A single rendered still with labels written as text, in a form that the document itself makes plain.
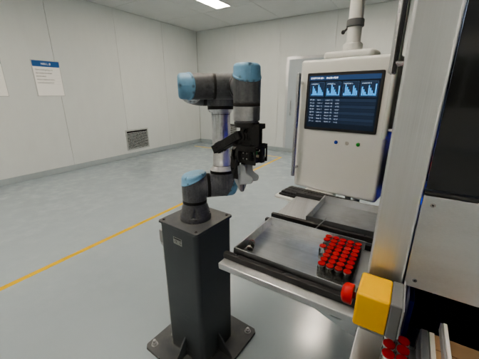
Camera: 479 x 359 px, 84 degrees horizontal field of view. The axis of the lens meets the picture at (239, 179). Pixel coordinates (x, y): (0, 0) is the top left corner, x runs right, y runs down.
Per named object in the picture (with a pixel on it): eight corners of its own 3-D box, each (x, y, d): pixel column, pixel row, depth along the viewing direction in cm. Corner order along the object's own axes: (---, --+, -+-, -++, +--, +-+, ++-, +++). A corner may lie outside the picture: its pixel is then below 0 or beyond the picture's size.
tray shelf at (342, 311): (406, 219, 113) (407, 215, 113) (397, 342, 57) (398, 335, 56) (299, 196, 138) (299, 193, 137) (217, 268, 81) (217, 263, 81)
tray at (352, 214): (407, 219, 109) (408, 211, 108) (405, 249, 88) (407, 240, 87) (323, 201, 126) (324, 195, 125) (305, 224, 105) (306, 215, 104)
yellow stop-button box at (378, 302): (397, 314, 52) (404, 283, 50) (395, 342, 46) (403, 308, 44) (356, 299, 56) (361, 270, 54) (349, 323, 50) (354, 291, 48)
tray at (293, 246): (364, 251, 87) (366, 241, 86) (346, 300, 66) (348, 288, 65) (270, 224, 104) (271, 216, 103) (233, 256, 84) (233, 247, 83)
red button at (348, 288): (362, 300, 53) (365, 283, 52) (358, 313, 50) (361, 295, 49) (342, 292, 55) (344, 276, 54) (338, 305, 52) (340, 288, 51)
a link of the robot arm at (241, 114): (227, 106, 73) (244, 105, 79) (227, 123, 74) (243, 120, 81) (251, 107, 69) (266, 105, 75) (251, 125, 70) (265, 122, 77)
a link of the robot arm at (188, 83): (175, 79, 118) (176, 63, 72) (200, 79, 121) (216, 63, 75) (177, 105, 121) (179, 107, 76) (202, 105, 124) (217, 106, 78)
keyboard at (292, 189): (356, 204, 143) (356, 199, 142) (347, 212, 133) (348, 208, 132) (290, 188, 167) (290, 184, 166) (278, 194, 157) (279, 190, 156)
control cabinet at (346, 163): (383, 194, 158) (409, 48, 134) (374, 204, 144) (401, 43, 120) (305, 178, 188) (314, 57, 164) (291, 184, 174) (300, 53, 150)
